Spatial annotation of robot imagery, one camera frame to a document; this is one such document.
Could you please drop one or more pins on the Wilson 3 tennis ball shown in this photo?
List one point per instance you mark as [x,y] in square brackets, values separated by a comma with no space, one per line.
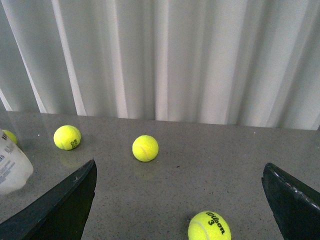
[208,225]

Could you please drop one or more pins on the yellow tennis ball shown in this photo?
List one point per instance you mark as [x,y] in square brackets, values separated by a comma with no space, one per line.
[145,148]
[67,137]
[10,135]

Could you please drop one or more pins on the clear tennis ball can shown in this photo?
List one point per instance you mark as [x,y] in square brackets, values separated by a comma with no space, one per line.
[15,167]

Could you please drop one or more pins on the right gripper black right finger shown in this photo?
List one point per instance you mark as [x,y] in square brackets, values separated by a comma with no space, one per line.
[295,205]

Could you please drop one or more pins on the white pleated curtain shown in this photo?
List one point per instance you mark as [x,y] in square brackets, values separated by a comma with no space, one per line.
[238,62]

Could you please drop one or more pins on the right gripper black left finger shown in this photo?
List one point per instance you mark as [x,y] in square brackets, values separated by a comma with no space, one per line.
[59,214]

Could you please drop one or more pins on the yellow tennis ball far right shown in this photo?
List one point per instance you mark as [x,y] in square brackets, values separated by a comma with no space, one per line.
[145,148]

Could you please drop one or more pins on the yellow tennis ball right centre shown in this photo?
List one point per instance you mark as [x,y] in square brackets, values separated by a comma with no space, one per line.
[67,137]

